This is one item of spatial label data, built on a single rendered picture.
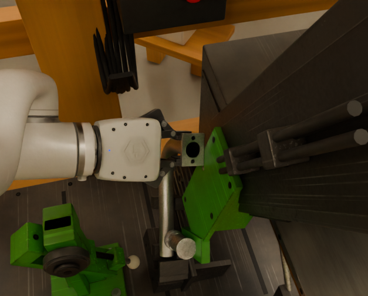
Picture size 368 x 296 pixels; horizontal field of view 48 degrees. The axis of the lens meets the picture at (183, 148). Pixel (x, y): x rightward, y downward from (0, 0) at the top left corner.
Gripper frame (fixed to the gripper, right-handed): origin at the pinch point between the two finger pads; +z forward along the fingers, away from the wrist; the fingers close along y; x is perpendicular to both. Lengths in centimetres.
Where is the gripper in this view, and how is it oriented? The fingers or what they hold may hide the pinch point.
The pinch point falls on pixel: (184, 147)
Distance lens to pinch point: 71.1
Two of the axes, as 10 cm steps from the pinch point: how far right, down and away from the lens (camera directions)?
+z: 9.1, -0.2, 4.2
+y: 0.4, -9.9, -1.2
